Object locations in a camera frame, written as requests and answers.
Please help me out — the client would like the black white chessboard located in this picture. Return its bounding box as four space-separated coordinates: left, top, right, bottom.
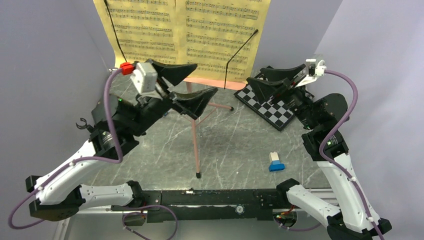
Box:
234 83 296 132

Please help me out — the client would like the pink music stand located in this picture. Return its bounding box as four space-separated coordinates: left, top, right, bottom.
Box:
114 56 248 180

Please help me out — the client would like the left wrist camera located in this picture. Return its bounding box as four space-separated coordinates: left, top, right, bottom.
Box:
119 62 158 95

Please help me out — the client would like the black microphone stand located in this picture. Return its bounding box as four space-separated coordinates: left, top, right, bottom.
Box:
75 117 95 133

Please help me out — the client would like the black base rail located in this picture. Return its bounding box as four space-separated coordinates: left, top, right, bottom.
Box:
110 188 309 228

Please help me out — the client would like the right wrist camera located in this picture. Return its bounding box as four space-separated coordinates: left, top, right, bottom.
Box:
293 54 327 88

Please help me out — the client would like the yellow sheet music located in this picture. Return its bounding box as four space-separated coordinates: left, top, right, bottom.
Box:
176 0 271 83
93 0 181 67

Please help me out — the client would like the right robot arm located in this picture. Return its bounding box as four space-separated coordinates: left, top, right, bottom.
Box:
247 64 392 240

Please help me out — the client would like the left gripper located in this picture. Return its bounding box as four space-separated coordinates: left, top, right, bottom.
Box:
126 59 218 137

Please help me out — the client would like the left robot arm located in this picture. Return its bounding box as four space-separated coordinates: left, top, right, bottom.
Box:
26 59 218 222

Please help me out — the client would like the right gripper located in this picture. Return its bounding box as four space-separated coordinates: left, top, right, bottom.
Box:
247 63 320 130

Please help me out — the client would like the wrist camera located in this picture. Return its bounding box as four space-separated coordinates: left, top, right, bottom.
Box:
119 62 158 95
293 54 327 88

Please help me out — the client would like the blue white toy block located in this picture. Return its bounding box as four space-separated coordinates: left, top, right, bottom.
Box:
268 152 286 172

